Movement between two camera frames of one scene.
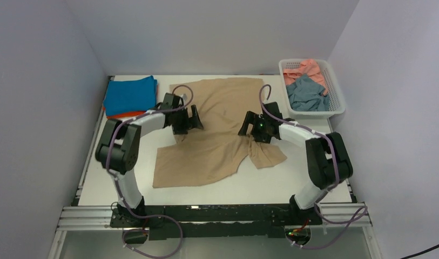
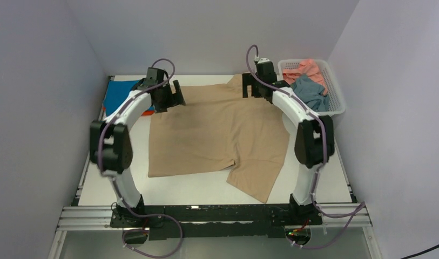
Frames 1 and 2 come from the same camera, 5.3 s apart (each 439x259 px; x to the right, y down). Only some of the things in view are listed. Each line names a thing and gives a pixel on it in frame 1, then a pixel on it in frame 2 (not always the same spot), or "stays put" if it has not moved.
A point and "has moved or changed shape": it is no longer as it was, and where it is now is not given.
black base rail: (192, 221) stays put
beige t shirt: (216, 152) has moved or changed shape
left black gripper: (189, 122) → (173, 100)
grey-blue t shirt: (305, 94) stays put
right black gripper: (250, 117) → (249, 80)
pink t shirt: (309, 68) stays put
